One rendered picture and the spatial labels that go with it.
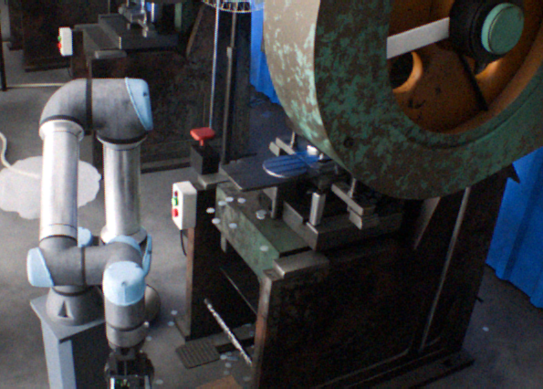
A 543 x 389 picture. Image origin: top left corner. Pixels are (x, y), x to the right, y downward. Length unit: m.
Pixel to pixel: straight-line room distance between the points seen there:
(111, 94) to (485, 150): 0.86
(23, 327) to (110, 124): 1.18
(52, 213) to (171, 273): 1.39
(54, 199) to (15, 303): 1.28
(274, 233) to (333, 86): 0.69
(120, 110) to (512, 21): 0.83
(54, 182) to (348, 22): 0.66
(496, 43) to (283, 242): 0.78
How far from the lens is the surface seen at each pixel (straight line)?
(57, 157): 1.36
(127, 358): 1.23
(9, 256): 2.80
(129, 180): 1.52
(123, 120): 1.43
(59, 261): 1.25
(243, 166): 1.78
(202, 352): 2.06
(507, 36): 1.32
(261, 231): 1.75
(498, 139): 1.54
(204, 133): 2.00
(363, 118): 1.22
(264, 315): 1.70
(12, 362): 2.31
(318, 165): 1.83
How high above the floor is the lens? 1.60
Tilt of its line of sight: 30 degrees down
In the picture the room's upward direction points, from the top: 7 degrees clockwise
